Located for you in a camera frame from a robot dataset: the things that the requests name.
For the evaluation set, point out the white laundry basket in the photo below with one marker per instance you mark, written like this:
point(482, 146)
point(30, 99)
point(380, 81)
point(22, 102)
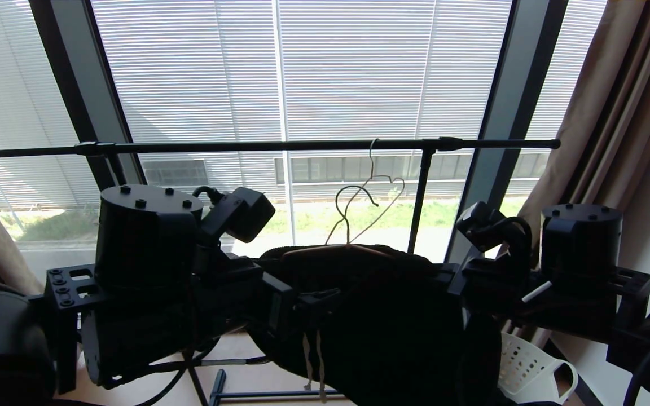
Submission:
point(528, 366)

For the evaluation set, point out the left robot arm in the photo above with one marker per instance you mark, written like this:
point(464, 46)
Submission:
point(144, 242)

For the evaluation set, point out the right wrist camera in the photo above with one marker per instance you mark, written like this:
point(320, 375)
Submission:
point(483, 225)

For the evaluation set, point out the black shorts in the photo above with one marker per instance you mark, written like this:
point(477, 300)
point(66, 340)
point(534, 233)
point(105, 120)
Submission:
point(392, 338)

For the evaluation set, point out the window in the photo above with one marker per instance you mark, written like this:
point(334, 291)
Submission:
point(201, 73)

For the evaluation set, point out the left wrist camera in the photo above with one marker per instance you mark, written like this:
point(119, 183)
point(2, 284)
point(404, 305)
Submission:
point(249, 211)

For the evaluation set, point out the pink clothes hanger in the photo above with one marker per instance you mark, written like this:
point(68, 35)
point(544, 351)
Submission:
point(372, 160)
point(346, 211)

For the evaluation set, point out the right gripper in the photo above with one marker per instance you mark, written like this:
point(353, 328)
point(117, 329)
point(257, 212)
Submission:
point(488, 285)

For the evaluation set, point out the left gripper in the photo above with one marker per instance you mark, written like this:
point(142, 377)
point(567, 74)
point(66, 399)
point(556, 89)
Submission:
point(277, 307)

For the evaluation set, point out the black clothes rack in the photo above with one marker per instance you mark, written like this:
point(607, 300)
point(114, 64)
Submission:
point(325, 145)

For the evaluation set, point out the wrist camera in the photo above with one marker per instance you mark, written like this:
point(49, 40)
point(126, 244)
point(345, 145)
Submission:
point(249, 211)
point(483, 225)

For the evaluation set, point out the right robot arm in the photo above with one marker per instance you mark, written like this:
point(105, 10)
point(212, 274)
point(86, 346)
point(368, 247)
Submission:
point(582, 242)

